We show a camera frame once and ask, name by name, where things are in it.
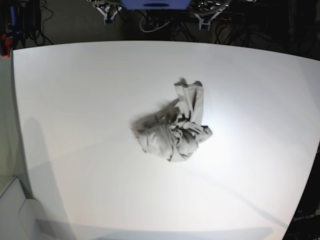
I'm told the grey t-shirt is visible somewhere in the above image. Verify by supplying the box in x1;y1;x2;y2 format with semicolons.
131;78;213;162

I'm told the blue box at top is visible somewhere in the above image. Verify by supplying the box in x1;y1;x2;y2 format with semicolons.
120;0;191;10

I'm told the grey side table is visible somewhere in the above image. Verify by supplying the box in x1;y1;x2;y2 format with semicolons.
0;177;41;240

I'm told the red and black clamp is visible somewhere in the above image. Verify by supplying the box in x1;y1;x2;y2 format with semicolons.
0;33;13;58

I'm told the white cable loop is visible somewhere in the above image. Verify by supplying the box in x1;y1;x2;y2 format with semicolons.
138;14;172;33

